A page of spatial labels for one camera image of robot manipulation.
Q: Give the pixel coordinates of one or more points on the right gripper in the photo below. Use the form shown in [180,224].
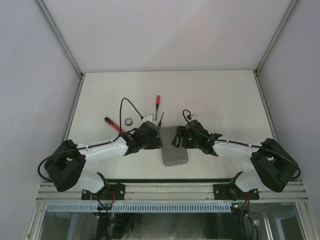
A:
[182,133]

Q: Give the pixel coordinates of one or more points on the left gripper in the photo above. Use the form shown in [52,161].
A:
[156,143]

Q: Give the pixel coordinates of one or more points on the grey plastic tool case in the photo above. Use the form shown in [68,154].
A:
[171,156]

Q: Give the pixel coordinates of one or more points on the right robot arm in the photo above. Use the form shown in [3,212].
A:
[273,167]

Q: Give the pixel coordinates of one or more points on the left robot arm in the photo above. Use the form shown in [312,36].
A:
[65,168]

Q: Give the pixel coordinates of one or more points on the red screwdriver lower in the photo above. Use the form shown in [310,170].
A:
[160,121]

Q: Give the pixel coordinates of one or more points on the red screwdriver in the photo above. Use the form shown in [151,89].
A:
[158,99]
[160,121]

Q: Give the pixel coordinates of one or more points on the black tape roll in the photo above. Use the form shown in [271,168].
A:
[128,121]

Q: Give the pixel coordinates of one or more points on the red screwdriver upper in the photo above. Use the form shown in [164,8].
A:
[158,99]

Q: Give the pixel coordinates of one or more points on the red utility knife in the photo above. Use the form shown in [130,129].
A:
[114,125]

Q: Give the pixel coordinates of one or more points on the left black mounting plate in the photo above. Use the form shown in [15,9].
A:
[116,191]

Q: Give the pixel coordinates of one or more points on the black mounting plate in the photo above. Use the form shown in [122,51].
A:
[223,191]
[116,191]

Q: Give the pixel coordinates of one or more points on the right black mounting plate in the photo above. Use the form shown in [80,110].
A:
[223,191]

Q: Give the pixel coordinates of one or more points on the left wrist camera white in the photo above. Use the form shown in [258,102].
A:
[148,118]

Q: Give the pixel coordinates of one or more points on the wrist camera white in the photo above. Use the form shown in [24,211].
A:
[148,118]
[194,117]

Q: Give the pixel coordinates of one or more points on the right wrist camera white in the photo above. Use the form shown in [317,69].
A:
[194,117]

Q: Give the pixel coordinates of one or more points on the aluminium front rail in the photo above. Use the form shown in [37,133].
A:
[199,192]

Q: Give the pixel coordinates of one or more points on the grey slotted cable duct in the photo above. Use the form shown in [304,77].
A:
[130,207]

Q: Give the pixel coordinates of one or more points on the right aluminium frame post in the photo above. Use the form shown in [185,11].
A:
[273,79]

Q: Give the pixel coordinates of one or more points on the aluminium frame post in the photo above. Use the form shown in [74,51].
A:
[53,27]
[273,79]

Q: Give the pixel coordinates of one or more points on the left aluminium frame post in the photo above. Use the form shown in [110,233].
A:
[53,27]

